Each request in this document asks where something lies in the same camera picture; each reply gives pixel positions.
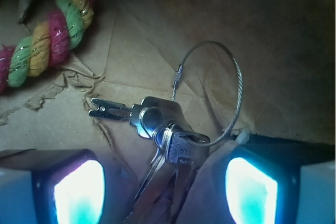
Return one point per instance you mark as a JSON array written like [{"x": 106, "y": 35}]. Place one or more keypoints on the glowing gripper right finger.
[{"x": 276, "y": 180}]

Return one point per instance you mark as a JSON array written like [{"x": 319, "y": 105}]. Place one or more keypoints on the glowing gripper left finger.
[{"x": 51, "y": 186}]

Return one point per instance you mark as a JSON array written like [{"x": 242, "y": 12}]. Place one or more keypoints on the silver keys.
[{"x": 180, "y": 150}]

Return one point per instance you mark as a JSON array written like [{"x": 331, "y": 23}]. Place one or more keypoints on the brown paper bag bin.
[{"x": 285, "y": 50}]

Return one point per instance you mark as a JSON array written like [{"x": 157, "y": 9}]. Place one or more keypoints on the multicolour twisted rope toy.
[{"x": 49, "y": 44}]

